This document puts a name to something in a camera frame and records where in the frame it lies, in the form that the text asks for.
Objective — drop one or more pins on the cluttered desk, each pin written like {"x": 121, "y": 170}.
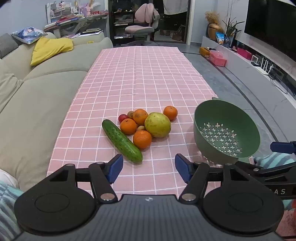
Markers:
{"x": 76, "y": 20}

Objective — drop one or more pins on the small white frame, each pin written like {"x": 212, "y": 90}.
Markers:
{"x": 255, "y": 59}

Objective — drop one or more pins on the black television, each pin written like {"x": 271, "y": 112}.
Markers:
{"x": 270, "y": 25}

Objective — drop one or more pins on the white router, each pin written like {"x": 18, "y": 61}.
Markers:
{"x": 266, "y": 66}

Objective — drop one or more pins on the orange box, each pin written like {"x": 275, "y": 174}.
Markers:
{"x": 204, "y": 51}

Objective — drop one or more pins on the red cherry tomato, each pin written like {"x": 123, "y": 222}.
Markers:
{"x": 121, "y": 117}

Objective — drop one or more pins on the white cloth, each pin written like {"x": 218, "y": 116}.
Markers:
{"x": 7, "y": 178}

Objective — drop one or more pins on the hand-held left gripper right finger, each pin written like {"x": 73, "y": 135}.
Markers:
{"x": 182, "y": 168}

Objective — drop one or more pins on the beige sofa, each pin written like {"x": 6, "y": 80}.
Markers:
{"x": 34, "y": 104}

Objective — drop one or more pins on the hanging white garment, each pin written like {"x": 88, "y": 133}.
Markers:
{"x": 174, "y": 7}

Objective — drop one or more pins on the blue printed pillow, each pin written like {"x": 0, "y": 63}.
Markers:
{"x": 29, "y": 34}

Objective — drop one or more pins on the magenta box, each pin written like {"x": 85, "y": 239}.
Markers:
{"x": 244, "y": 53}

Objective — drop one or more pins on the blue snack bag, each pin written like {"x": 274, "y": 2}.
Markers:
{"x": 220, "y": 38}

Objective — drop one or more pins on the pink checked tablecloth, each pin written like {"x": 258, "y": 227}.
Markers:
{"x": 143, "y": 81}

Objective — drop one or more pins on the white television console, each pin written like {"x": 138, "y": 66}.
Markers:
{"x": 242, "y": 67}

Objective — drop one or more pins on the green cucumber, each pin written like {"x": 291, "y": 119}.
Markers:
{"x": 121, "y": 141}

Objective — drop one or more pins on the orange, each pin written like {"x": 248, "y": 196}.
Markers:
{"x": 142, "y": 139}
{"x": 128, "y": 126}
{"x": 170, "y": 113}
{"x": 140, "y": 116}

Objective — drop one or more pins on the dried flowers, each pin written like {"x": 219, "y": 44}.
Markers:
{"x": 212, "y": 16}

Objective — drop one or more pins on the golden vase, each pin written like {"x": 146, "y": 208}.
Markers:
{"x": 215, "y": 30}

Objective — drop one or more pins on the grey pillow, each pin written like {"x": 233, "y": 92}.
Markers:
{"x": 7, "y": 45}

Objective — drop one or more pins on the green potted plant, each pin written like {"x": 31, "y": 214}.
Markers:
{"x": 231, "y": 30}

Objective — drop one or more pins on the pink box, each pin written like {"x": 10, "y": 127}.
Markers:
{"x": 218, "y": 58}

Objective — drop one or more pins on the striped teal cloth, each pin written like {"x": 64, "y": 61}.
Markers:
{"x": 8, "y": 208}
{"x": 275, "y": 160}

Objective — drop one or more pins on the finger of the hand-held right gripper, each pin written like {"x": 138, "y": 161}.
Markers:
{"x": 281, "y": 147}
{"x": 259, "y": 171}

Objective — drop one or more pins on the green colander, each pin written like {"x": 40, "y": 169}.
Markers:
{"x": 208, "y": 115}

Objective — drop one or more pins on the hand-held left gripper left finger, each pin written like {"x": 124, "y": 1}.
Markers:
{"x": 115, "y": 168}

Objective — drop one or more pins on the brown longan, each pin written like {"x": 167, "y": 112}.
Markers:
{"x": 141, "y": 128}
{"x": 130, "y": 114}

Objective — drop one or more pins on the yellow pillow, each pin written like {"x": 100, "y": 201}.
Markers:
{"x": 49, "y": 48}

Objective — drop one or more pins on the pink office chair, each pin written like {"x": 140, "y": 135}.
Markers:
{"x": 143, "y": 23}

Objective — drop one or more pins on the black shelf unit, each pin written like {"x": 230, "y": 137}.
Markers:
{"x": 120, "y": 20}

